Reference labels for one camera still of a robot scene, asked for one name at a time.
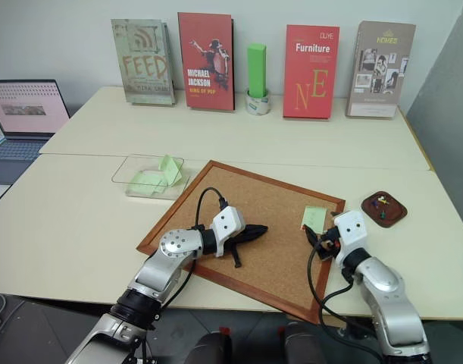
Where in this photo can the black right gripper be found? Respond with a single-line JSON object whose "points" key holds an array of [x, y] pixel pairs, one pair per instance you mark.
{"points": [[327, 245]]}

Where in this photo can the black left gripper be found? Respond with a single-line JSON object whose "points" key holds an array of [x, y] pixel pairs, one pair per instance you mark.
{"points": [[240, 238]]}

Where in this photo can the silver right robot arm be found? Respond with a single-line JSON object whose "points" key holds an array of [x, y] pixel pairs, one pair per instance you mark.
{"points": [[386, 288]]}

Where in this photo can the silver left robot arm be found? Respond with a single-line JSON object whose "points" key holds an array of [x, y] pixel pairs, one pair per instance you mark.
{"points": [[174, 246]]}

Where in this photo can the brown leather tray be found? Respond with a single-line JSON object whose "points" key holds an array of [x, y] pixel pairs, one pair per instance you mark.
{"points": [[394, 214]]}

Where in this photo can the folded green sticky note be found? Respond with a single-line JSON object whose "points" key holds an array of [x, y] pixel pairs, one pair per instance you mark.
{"points": [[169, 168]]}

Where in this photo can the flat green sticky note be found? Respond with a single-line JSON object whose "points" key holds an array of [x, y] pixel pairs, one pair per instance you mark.
{"points": [[144, 182]]}

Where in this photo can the clear plastic box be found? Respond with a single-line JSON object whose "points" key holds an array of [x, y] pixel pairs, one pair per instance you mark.
{"points": [[147, 167]]}

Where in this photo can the wood-framed cork board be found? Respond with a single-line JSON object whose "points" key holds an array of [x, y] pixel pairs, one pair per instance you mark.
{"points": [[231, 197]]}

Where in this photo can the purple pushpin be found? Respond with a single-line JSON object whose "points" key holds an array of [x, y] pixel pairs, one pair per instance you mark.
{"points": [[375, 203]]}

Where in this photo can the dark rounded shape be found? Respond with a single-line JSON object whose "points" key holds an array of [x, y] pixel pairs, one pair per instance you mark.
{"points": [[214, 349], [303, 343]]}

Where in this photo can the clear tape roll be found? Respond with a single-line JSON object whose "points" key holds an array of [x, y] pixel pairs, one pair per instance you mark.
{"points": [[258, 105]]}

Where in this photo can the red Furniture book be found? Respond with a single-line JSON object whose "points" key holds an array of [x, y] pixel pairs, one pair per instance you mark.
{"points": [[310, 72]]}

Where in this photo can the green rectangular block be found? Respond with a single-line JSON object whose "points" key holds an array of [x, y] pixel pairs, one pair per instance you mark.
{"points": [[257, 70]]}

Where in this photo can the beige Homes book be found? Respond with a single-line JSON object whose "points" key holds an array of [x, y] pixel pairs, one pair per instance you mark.
{"points": [[379, 72]]}

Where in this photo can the red Michael Jackson book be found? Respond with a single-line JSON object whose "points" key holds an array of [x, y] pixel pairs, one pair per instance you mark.
{"points": [[206, 60]]}

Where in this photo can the grey FEED book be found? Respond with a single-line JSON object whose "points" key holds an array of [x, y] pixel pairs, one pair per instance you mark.
{"points": [[144, 64]]}

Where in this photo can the open laptop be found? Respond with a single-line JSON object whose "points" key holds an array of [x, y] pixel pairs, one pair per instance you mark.
{"points": [[26, 110]]}

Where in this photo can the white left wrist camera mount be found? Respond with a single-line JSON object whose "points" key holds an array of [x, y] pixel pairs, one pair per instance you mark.
{"points": [[227, 223]]}

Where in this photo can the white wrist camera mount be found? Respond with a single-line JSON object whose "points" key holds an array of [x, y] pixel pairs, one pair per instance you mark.
{"points": [[350, 231], [227, 223]]}

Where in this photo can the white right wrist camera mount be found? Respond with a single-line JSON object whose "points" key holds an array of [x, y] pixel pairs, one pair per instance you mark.
{"points": [[350, 231]]}

